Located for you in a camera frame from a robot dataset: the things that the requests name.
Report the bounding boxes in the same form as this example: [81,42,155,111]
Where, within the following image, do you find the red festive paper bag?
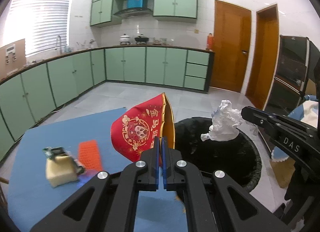
[110,92,175,163]

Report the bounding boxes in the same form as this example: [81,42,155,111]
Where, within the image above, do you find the black lined trash bin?
[172,117,262,194]

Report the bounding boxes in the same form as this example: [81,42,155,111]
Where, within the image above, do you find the brown cardboard box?
[0,39,26,77]

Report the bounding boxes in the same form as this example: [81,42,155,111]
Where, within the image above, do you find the range hood with blue film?
[113,0,153,18]

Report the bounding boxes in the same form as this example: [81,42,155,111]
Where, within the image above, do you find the yellow sponge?
[45,154,79,188]

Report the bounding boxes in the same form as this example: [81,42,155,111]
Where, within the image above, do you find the wooden door with handle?
[209,0,252,93]

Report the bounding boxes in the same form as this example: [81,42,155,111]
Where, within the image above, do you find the green base cabinet unit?
[0,46,215,165]

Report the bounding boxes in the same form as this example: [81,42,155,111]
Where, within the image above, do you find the plain wooden door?
[245,4,280,110]

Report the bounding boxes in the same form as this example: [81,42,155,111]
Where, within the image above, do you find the orange foam net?
[78,140,103,171]

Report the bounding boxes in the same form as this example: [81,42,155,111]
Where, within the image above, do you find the wooden woven chair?
[0,176,8,207]

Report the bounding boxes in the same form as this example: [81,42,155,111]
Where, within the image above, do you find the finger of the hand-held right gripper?
[241,106,313,158]

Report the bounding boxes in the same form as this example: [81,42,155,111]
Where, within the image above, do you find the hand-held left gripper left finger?
[29,137,160,232]

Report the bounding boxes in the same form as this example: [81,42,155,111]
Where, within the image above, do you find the white window blinds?
[5,0,74,58]

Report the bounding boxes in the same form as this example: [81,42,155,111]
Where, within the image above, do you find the large white tissue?
[201,100,258,142]

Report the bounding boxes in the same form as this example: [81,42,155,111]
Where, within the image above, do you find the tan cardboard carton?
[271,158,297,189]

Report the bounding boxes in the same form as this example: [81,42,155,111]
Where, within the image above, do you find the blue scalloped table mat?
[7,107,188,232]

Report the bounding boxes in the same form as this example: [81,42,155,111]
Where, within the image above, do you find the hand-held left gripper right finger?
[162,136,295,232]

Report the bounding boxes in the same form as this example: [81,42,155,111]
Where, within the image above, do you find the floor power cable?
[37,104,66,123]

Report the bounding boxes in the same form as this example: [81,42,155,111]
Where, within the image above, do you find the black glass cabinet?
[265,35,317,120]

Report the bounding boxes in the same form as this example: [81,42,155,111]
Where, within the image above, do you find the dark shiny snack wrapper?
[42,146,85,175]

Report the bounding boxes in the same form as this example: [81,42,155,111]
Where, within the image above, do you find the person's right hand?
[284,157,320,214]

